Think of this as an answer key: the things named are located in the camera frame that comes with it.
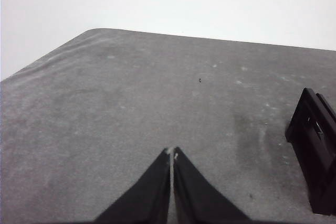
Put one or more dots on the black plate rack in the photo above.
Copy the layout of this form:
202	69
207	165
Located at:
315	169

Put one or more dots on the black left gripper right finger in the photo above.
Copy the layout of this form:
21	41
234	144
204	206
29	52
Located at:
199	200

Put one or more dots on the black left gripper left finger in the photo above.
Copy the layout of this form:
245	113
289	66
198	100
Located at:
147	200

